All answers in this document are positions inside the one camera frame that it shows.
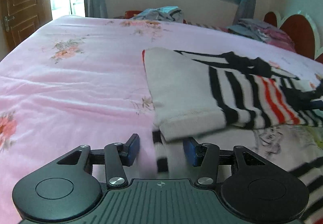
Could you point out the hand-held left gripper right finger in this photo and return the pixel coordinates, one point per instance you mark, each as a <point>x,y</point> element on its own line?
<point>189,153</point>

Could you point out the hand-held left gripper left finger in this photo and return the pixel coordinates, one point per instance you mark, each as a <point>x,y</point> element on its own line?
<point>133,149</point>

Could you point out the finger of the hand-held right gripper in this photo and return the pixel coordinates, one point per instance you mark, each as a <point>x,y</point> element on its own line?
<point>309,101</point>

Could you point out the black white red striped sweater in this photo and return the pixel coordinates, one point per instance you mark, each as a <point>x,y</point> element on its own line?
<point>176,82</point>

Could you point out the pile of pink clothes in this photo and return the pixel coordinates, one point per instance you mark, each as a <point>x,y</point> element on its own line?
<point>262,31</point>

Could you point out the pile of grey blue clothes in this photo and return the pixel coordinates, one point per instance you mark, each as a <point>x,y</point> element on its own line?
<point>161,13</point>

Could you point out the white patterned bed sheet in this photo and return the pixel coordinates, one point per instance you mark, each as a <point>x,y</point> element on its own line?
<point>290,138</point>

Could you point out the red white scalloped headboard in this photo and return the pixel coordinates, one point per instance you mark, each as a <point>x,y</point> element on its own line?
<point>297,27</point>

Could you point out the pink floral blanket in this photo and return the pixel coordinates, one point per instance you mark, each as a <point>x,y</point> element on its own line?
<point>75,75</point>

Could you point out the striped cloth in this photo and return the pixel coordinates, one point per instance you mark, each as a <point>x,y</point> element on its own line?
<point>207,26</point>

